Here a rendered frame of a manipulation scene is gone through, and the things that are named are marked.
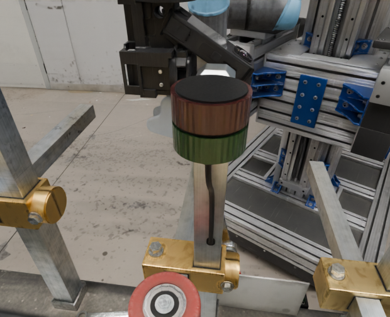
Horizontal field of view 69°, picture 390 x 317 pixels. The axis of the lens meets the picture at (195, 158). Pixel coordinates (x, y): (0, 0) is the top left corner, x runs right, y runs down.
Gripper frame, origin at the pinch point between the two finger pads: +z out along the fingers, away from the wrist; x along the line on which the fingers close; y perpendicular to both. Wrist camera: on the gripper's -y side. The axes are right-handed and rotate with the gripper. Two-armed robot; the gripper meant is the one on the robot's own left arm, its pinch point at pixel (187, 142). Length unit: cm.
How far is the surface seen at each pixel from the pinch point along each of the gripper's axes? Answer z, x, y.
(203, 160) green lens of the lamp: -10.3, 18.5, -4.3
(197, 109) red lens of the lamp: -14.3, 18.4, -3.8
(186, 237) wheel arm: 13.0, 7.0, -0.7
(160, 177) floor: 99, -110, 37
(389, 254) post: 8.6, 9.7, -27.7
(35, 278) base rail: 29.0, 8.1, 29.5
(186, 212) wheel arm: 13.0, 1.8, 0.1
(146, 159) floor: 99, -129, 53
